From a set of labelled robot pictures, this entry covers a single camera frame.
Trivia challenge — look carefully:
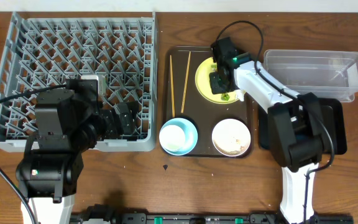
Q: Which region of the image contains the green food scrap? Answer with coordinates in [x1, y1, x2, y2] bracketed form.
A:
[221, 93, 230, 101]

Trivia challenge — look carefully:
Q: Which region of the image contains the pink bowl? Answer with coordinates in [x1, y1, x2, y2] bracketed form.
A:
[211, 118, 252, 157]

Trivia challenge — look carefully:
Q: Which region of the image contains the white paper cup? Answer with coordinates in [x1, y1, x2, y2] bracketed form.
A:
[159, 124, 186, 152]

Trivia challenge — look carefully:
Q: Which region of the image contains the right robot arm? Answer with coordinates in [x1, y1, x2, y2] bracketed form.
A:
[209, 37, 335, 223]

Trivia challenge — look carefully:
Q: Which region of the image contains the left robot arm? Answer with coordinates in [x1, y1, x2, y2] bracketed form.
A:
[16, 76, 139, 223]

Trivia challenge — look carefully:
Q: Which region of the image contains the black waste tray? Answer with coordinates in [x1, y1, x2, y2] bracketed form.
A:
[258, 98, 347, 155]

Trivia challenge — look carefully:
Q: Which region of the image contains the yellow round plate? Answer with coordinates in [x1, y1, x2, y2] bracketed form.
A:
[195, 57, 238, 105]

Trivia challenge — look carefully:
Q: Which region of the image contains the dark brown serving tray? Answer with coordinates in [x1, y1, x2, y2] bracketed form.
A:
[159, 46, 254, 158]

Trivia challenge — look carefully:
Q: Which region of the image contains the light blue bowl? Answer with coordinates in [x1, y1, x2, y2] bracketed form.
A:
[160, 118, 198, 156]

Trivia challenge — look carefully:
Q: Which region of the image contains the grey plastic dish rack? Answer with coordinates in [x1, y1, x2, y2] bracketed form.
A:
[0, 13, 158, 152]

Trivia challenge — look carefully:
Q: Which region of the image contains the clear plastic bin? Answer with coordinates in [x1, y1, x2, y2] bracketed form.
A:
[264, 49, 358, 103]

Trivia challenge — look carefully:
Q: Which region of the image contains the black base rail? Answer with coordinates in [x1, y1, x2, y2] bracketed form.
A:
[70, 203, 354, 224]

